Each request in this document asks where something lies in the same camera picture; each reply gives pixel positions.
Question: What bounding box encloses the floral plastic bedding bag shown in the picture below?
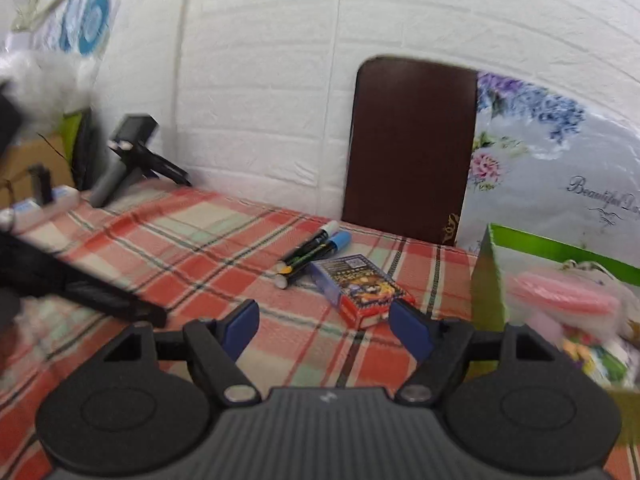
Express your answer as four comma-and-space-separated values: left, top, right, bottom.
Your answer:
457, 71, 640, 266

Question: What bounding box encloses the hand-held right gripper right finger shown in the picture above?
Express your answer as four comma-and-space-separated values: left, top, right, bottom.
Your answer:
389, 299, 556, 404

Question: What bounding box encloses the white power strip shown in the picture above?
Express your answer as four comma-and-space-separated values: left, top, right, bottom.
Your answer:
0, 185, 81, 234

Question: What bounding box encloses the red plaid tablecloth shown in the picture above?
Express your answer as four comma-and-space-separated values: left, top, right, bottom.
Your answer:
0, 180, 640, 480

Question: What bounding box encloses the round blue wall decal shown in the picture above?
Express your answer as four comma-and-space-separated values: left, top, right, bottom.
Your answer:
77, 0, 114, 56

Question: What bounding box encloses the black grey handheld device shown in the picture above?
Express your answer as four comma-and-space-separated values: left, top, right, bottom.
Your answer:
90, 115, 193, 209

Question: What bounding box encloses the open brown cardboard box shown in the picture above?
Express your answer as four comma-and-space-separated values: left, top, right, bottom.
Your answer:
0, 134, 76, 211

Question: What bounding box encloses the blue vase wall decal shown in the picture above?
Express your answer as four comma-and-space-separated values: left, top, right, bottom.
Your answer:
59, 0, 81, 54

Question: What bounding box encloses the tree print fabric pouch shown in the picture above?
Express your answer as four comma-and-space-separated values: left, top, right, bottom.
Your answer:
560, 320, 640, 389

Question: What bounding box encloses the green cardboard box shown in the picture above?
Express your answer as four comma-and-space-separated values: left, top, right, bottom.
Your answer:
470, 223, 640, 454

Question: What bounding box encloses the clear plastic bag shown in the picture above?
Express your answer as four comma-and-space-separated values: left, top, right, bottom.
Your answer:
0, 35, 99, 132

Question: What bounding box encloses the green black chair back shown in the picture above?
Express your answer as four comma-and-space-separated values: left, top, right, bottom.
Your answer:
62, 107, 99, 192

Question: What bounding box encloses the black marker white cap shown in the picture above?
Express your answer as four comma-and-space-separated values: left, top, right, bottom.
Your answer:
277, 220, 341, 276

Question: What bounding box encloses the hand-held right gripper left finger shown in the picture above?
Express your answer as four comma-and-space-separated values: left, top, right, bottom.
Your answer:
102, 299, 262, 406

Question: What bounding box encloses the black power adapter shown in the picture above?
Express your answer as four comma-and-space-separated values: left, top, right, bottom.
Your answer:
27, 164, 54, 206

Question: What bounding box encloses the pink plastic packet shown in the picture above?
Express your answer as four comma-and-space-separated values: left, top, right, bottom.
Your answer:
507, 270, 624, 322

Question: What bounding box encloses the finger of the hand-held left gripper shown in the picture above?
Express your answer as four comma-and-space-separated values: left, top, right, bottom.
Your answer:
0, 232, 168, 329

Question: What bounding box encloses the black marker blue cap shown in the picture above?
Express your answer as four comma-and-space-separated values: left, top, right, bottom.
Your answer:
274, 231, 353, 290

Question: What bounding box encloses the blue red card box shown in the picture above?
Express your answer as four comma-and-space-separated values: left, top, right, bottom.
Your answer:
310, 255, 416, 331

